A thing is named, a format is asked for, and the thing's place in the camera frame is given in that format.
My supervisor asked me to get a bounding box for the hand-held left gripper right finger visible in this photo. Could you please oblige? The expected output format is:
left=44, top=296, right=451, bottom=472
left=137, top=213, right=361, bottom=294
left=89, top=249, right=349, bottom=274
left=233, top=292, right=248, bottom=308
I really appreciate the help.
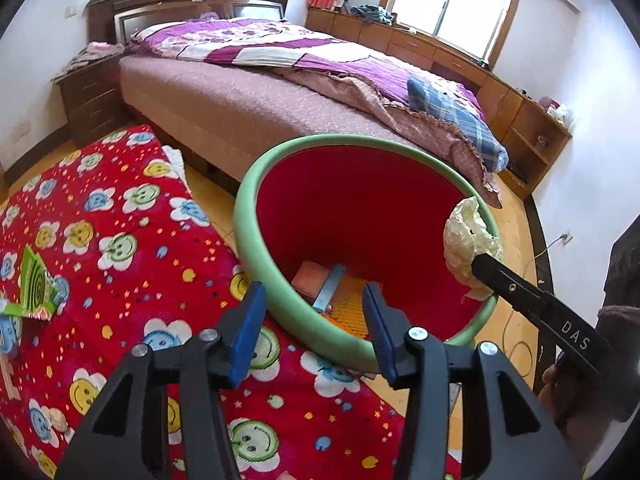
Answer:
left=362, top=282, right=583, bottom=480

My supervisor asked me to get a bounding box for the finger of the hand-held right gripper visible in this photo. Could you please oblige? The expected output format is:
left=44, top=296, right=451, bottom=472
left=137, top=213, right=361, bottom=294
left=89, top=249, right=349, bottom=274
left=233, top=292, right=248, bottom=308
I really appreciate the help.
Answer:
left=470, top=252, right=548, bottom=321

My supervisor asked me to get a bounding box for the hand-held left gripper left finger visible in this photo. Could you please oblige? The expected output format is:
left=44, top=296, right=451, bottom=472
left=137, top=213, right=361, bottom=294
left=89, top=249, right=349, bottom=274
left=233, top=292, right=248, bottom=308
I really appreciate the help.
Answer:
left=55, top=281, right=268, bottom=480

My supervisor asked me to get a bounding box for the orange foam net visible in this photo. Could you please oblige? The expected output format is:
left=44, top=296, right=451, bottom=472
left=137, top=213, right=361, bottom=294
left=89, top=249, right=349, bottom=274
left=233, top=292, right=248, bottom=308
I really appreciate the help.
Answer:
left=325, top=277, right=373, bottom=336

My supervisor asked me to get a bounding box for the white and green box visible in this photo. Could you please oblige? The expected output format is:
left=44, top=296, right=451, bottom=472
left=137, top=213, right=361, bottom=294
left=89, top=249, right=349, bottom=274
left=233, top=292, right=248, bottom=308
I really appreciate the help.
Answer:
left=312, top=265, right=347, bottom=313

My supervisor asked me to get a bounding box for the orange cardboard box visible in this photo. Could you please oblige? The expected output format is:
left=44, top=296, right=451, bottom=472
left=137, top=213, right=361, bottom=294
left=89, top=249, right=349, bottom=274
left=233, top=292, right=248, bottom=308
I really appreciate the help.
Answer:
left=292, top=261, right=333, bottom=301

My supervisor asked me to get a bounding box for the green-rimmed red bin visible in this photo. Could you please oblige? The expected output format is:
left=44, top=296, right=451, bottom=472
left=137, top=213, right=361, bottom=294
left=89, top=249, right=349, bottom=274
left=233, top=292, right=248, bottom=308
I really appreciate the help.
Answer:
left=235, top=133, right=500, bottom=373

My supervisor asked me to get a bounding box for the person's right forearm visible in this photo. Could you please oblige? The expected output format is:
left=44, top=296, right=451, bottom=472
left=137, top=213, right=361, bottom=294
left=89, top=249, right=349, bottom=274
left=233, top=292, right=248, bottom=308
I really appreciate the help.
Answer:
left=597, top=232, right=640, bottom=411

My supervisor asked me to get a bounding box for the person's right hand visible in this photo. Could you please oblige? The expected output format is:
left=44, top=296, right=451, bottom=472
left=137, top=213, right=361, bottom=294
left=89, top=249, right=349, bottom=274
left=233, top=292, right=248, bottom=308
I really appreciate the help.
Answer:
left=541, top=362, right=572, bottom=415

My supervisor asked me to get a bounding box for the red smiley flower blanket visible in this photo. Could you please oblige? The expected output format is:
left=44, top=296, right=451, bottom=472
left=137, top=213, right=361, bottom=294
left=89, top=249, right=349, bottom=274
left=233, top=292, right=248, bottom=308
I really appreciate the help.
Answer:
left=0, top=124, right=463, bottom=480

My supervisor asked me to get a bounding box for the blue plaid cloth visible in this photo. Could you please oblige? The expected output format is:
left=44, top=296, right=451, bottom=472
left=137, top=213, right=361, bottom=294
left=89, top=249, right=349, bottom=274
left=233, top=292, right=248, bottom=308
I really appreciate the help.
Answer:
left=406, top=77, right=508, bottom=171

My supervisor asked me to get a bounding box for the white plastic bag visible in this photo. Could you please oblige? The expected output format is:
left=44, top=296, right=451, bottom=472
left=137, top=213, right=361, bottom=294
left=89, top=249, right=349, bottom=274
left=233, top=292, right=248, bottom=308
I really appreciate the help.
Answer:
left=547, top=102, right=573, bottom=127

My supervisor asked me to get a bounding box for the brown ruffled bed cover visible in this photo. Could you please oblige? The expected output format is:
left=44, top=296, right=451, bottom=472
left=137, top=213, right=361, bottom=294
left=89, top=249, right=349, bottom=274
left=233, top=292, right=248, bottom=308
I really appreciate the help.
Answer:
left=280, top=67, right=503, bottom=208

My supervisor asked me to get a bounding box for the green printed packet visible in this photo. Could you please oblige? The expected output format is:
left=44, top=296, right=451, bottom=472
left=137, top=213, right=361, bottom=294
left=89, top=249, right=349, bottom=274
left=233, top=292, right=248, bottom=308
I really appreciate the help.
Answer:
left=0, top=245, right=71, bottom=321

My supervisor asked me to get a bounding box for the long low wooden cabinet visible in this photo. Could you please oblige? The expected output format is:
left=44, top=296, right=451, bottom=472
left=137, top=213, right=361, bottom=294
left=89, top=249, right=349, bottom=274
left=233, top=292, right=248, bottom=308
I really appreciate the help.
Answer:
left=305, top=6, right=573, bottom=201

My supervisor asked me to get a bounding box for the bed with brown mattress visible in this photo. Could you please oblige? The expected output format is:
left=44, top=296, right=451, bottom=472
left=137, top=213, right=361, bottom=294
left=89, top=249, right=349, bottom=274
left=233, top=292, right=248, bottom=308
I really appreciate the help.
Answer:
left=117, top=17, right=508, bottom=206

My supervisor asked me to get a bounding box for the dark wooden nightstand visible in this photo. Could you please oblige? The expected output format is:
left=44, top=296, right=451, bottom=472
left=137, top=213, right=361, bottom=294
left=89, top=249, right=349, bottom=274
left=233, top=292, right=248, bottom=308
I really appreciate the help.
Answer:
left=54, top=52, right=133, bottom=148

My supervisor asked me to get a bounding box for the wooden framed window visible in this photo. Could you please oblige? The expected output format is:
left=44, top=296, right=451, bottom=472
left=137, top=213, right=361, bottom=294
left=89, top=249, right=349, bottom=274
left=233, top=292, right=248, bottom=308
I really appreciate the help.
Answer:
left=380, top=0, right=526, bottom=71

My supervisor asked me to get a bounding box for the purple patterned quilt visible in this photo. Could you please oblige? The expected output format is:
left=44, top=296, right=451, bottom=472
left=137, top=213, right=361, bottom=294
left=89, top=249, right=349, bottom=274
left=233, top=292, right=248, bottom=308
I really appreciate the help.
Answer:
left=129, top=17, right=488, bottom=131

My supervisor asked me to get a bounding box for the teal clothes heap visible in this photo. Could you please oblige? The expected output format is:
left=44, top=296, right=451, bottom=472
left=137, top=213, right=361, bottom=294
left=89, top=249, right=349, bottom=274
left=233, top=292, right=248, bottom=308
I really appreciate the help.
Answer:
left=350, top=4, right=396, bottom=26

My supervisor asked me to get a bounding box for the pink patterned cloth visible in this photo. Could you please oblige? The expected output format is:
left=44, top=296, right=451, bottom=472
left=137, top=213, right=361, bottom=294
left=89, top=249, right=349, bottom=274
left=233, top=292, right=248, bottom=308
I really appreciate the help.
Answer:
left=54, top=41, right=126, bottom=83

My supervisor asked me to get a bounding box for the white floor cable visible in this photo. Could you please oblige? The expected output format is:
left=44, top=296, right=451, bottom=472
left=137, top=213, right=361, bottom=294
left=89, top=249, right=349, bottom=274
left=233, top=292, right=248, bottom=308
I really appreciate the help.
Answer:
left=500, top=240, right=566, bottom=366

